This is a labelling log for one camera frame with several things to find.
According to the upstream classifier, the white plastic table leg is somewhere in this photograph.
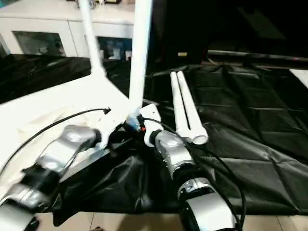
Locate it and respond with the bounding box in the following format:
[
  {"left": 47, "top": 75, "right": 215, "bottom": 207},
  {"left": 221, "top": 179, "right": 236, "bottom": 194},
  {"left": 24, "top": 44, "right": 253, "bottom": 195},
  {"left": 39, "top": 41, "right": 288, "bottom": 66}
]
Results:
[
  {"left": 78, "top": 0, "right": 106, "bottom": 77},
  {"left": 170, "top": 71, "right": 194, "bottom": 144},
  {"left": 177, "top": 70, "right": 208, "bottom": 146},
  {"left": 126, "top": 0, "right": 154, "bottom": 125}
]

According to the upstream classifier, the white plastic table top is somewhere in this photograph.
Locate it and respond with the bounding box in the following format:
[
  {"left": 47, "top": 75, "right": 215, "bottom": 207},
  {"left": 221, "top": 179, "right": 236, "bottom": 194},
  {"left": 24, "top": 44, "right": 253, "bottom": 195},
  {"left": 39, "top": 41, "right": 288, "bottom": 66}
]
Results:
[{"left": 0, "top": 71, "right": 145, "bottom": 203}]

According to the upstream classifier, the black mat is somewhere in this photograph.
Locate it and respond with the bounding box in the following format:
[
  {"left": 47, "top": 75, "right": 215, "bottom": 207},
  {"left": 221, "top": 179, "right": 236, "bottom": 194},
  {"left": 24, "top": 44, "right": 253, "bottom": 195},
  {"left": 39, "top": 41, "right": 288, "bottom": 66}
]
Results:
[{"left": 0, "top": 52, "right": 308, "bottom": 215}]

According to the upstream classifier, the white cabinet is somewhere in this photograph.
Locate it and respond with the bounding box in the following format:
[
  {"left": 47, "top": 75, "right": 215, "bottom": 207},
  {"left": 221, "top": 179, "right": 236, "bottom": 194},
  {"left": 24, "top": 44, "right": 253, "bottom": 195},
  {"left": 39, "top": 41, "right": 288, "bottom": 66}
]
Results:
[{"left": 0, "top": 0, "right": 138, "bottom": 59}]

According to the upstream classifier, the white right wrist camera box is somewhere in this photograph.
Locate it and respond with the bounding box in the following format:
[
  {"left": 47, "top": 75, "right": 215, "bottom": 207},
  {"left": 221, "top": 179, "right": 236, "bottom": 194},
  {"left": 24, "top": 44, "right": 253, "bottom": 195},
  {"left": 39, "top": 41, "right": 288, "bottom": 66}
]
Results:
[{"left": 141, "top": 103, "right": 163, "bottom": 147}]

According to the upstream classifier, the silver metal rail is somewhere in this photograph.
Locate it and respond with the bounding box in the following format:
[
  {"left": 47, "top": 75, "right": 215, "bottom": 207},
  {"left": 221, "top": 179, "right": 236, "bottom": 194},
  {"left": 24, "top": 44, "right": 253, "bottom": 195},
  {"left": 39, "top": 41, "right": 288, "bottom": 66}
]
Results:
[{"left": 207, "top": 50, "right": 308, "bottom": 62}]

